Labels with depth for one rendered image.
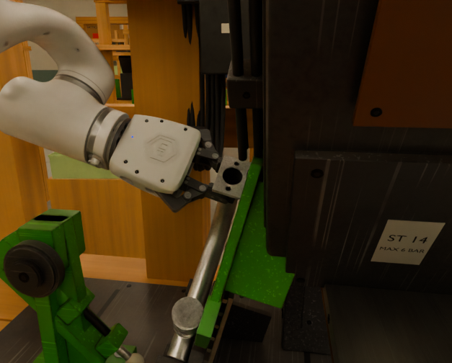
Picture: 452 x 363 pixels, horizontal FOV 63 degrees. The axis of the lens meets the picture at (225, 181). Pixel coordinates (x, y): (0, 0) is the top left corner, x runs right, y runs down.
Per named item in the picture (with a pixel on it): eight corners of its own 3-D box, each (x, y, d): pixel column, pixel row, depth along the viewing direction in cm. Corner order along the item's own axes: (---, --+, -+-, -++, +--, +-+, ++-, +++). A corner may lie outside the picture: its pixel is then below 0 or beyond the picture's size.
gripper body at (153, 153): (92, 159, 46) (177, 190, 45) (127, 97, 50) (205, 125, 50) (102, 183, 52) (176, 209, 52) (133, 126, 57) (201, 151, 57)
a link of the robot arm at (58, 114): (119, 124, 57) (91, 174, 53) (40, 96, 57) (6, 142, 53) (112, 90, 50) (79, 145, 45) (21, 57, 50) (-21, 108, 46)
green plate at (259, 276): (268, 350, 42) (332, 186, 36) (199, 327, 43) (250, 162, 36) (272, 292, 53) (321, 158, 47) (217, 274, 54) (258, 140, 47)
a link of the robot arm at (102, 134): (78, 149, 45) (100, 157, 45) (109, 95, 49) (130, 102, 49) (91, 176, 53) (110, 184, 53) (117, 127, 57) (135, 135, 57)
